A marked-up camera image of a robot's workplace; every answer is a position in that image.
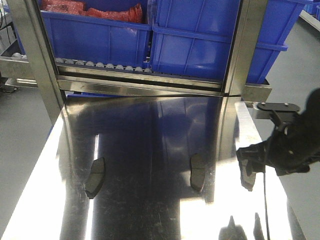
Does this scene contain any blue plastic bin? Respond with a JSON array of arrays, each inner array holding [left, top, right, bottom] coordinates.
[[40, 0, 152, 67], [150, 0, 307, 84]]

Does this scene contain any stainless steel roller rack frame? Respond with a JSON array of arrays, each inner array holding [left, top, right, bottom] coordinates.
[[0, 0, 272, 122]]

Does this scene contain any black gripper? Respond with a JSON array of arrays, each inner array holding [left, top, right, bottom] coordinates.
[[236, 88, 320, 176]]

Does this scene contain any right blue plastic bin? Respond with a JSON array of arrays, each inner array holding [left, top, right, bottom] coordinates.
[[150, 0, 307, 84]]

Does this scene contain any grey brake pad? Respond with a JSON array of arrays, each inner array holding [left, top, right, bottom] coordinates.
[[84, 157, 106, 199], [238, 158, 257, 192], [190, 153, 206, 193]]

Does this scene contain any left blue plastic bin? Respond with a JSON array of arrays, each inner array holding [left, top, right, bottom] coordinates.
[[40, 0, 152, 67]]

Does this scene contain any red plastic bag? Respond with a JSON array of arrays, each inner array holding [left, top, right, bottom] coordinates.
[[40, 0, 144, 24]]

